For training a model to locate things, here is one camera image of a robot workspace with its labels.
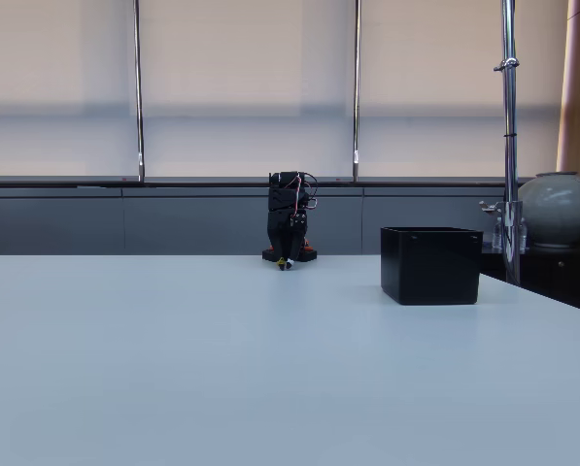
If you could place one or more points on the dark low sideboard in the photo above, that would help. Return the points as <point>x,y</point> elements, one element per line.
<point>561,274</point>

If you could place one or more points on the chrome window mullion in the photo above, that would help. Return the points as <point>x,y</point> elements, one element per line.
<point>138,97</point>
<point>356,97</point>

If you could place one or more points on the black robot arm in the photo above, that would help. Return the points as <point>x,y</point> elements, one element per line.
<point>282,194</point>

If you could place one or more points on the black open box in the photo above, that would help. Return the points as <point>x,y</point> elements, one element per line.
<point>430,267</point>

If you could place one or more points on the beige roller blind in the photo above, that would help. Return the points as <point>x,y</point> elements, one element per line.
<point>51,73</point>
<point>430,73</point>
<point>246,73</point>

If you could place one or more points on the black robot base, orange clamps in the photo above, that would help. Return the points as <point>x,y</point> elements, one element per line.
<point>309,255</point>

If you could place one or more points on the grey-green ceramic vase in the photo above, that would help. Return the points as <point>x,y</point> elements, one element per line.
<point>561,209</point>

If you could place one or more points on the chrome stand pole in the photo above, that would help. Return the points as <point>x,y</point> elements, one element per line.
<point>510,145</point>

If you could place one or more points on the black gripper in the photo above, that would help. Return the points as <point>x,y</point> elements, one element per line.
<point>284,224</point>

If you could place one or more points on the metal pole clamp with wingnut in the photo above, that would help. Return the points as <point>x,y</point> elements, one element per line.
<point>493,208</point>

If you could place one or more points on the grey window sill cabinet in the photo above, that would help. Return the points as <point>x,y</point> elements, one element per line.
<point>76,218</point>

